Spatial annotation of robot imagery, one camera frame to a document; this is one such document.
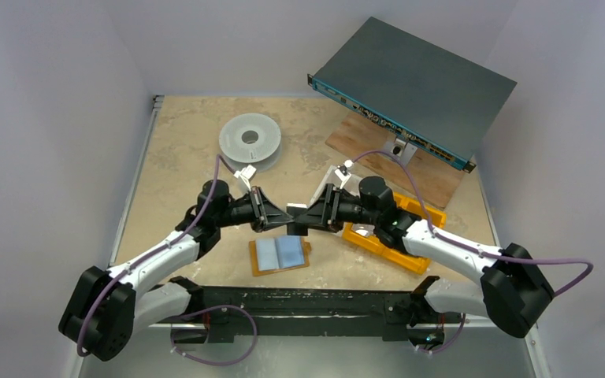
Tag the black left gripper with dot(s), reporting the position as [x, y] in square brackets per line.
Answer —
[265, 216]

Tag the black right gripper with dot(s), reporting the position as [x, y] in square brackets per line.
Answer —
[331, 205]

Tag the yellow leather card holder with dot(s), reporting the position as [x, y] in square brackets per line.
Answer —
[278, 254]

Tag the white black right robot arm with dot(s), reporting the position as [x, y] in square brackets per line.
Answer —
[507, 286]

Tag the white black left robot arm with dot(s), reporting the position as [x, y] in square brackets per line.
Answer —
[108, 305]

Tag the white card in bin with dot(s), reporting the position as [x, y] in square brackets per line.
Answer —
[364, 230]

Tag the white plastic bin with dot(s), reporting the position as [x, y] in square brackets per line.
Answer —
[351, 184]

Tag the yellow plastic bin middle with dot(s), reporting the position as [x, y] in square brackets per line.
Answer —
[371, 244]

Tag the yellow plastic bin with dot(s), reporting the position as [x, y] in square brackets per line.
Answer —
[371, 244]
[417, 265]

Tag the white filament spool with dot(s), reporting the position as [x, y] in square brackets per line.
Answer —
[251, 139]

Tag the brown wooden board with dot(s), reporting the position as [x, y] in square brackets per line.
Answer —
[436, 180]

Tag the yellow plastic bin right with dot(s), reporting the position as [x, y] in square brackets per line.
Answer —
[417, 265]

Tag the grey metal stand bracket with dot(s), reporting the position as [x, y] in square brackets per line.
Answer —
[399, 150]

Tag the aluminium frame rail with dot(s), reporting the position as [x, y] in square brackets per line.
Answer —
[157, 102]

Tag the blue grey network switch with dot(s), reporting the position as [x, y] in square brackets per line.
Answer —
[436, 100]

